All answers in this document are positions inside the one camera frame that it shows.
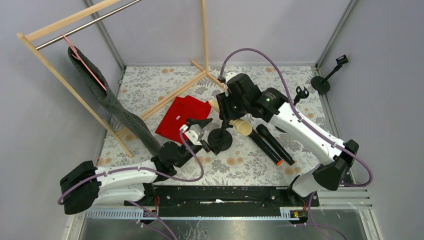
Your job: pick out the black mic stand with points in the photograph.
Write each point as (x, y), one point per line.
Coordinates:
(301, 93)
(219, 139)

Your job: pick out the floral patterned mat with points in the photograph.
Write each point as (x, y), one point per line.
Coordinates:
(243, 164)

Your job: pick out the metal clothes rail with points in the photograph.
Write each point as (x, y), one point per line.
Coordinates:
(86, 25)

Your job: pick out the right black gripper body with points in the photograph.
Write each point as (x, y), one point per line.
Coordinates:
(224, 108)

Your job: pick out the dark grey hanging garment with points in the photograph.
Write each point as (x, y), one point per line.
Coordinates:
(109, 102)

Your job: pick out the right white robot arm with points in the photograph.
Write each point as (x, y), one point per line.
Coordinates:
(335, 156)

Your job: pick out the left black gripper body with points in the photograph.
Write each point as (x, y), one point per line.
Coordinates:
(194, 147)

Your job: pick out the beige microphone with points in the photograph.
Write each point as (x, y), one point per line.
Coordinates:
(240, 125)

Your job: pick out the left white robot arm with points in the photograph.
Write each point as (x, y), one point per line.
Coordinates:
(88, 185)

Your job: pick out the red folded shirt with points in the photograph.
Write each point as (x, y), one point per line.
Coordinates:
(180, 110)

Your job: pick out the black microphone orange tip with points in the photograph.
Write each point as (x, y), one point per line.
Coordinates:
(265, 148)

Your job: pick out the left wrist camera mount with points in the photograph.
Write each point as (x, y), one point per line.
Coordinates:
(194, 133)

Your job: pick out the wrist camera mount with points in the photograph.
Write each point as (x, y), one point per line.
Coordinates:
(225, 78)
(194, 133)

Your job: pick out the black mic stand far corner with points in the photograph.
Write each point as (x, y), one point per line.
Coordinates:
(321, 84)

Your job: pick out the pink clothes hanger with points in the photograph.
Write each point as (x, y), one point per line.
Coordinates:
(78, 57)

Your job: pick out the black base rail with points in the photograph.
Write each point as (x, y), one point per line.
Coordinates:
(223, 201)

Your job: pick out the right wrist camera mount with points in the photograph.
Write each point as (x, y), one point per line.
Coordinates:
(225, 78)

